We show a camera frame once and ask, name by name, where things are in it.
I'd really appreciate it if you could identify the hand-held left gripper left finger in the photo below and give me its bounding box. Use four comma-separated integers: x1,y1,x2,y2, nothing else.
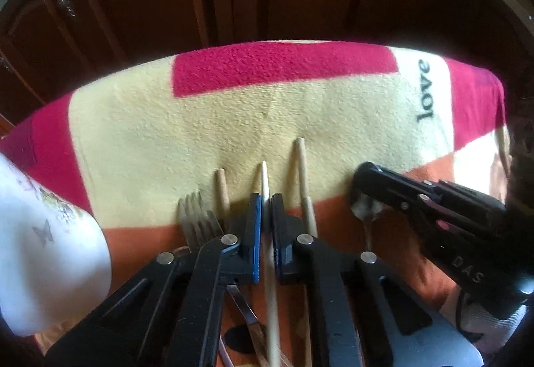
44,193,263,367

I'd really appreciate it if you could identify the metal fork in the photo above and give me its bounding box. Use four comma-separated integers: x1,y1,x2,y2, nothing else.
179,191,218,253
202,209,268,367

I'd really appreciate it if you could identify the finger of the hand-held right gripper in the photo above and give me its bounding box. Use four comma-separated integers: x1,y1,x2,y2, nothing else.
351,183,439,234
354,162,443,201

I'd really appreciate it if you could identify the white butterfly print cloth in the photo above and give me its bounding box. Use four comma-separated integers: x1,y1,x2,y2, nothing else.
0,152,113,336

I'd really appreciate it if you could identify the red yellow orange blanket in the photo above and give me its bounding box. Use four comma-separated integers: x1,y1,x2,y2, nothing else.
0,39,512,367

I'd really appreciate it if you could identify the person's right hand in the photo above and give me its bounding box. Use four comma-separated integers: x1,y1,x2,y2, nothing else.
440,288,528,355

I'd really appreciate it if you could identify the pale pointed wooden chopstick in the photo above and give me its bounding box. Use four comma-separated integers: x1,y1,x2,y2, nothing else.
259,161,281,367

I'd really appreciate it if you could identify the metal spoon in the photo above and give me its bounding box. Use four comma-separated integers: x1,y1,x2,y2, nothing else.
350,190,384,253

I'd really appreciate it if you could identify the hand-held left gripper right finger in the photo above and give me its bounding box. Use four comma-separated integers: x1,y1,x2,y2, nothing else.
271,193,485,367

